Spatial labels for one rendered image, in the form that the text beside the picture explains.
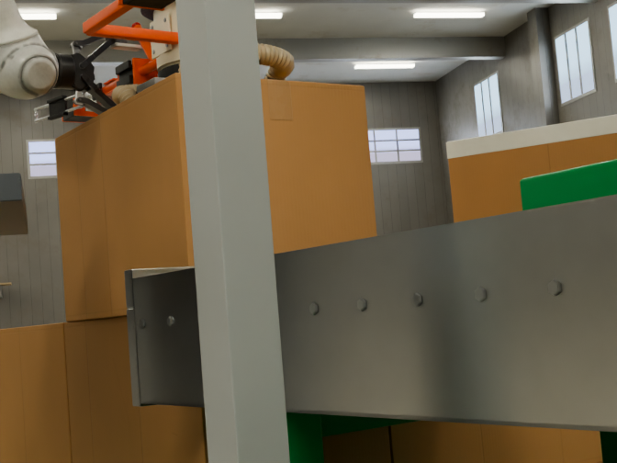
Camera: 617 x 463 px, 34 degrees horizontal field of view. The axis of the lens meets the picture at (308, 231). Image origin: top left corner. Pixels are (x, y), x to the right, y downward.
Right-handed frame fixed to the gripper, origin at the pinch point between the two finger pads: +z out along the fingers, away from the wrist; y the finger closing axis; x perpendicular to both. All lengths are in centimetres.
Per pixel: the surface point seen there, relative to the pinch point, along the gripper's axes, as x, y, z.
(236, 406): 120, 64, -54
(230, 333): 120, 57, -54
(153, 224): 42, 38, -21
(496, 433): 54, 83, 48
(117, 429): 18, 75, -19
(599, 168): 143, 45, -26
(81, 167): 9.5, 22.5, -19.3
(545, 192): 136, 46, -26
